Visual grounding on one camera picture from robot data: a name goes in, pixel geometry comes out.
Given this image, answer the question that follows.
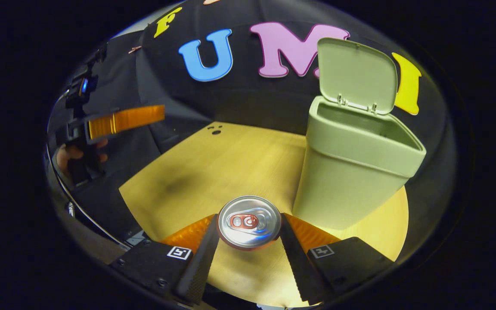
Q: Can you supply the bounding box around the silver pop can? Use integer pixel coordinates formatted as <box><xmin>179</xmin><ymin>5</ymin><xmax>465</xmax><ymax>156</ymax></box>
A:
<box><xmin>217</xmin><ymin>195</ymin><xmax>282</xmax><ymax>251</ymax></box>

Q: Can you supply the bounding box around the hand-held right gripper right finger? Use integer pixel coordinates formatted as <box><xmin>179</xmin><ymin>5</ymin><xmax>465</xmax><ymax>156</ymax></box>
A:
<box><xmin>279</xmin><ymin>213</ymin><xmax>395</xmax><ymax>304</ymax></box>

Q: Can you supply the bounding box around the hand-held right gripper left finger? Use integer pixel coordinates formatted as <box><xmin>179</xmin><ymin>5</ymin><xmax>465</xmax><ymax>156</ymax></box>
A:
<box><xmin>110</xmin><ymin>214</ymin><xmax>220</xmax><ymax>304</ymax></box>

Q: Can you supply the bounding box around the pale green desktop garbage bin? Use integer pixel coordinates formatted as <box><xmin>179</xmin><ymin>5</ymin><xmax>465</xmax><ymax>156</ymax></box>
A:
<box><xmin>292</xmin><ymin>37</ymin><xmax>427</xmax><ymax>230</ymax></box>

